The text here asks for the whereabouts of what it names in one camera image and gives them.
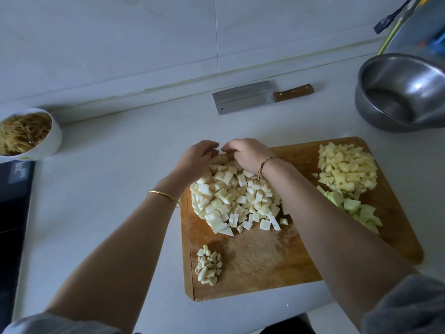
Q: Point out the person's right hand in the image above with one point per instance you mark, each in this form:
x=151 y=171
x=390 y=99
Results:
x=250 y=155

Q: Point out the person's left hand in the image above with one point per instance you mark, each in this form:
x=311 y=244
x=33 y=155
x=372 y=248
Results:
x=193 y=163

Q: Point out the pale green cabbage vegetable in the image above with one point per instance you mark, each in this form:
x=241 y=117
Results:
x=215 y=201

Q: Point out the peeled yellow potato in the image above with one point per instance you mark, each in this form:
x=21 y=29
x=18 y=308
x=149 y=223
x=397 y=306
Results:
x=347 y=170

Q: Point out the pile of garlic cloves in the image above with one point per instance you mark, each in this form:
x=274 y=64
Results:
x=208 y=264

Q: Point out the peeled green cucumber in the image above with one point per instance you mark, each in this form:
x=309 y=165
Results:
x=354 y=208

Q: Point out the person's right forearm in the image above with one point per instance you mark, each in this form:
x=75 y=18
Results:
x=334 y=240

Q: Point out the person's left forearm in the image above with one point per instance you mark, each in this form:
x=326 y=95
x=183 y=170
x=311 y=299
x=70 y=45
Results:
x=115 y=264

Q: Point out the gold bangle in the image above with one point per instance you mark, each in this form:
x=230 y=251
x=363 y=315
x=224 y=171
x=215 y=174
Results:
x=165 y=196

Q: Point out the wooden cutting board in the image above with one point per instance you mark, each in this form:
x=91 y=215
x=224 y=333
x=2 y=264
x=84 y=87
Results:
x=264 y=264

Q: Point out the white bowl of noodles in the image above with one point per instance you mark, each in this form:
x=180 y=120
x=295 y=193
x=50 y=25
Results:
x=28 y=135

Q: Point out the deep stainless steel bowl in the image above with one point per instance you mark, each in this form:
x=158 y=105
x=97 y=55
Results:
x=410 y=87

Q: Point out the dark green trousers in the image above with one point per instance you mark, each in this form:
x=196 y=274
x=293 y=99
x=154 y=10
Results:
x=288 y=325

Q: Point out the black gas stove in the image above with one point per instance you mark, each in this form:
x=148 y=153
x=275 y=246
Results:
x=12 y=240

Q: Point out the light blue plastic board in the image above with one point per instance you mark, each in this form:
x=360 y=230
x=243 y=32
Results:
x=424 y=24

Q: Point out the dark green bottle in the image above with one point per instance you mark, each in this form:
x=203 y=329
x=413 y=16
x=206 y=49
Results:
x=438 y=43

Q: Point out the white patterned garment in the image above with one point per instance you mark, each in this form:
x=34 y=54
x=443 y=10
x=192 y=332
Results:
x=410 y=306

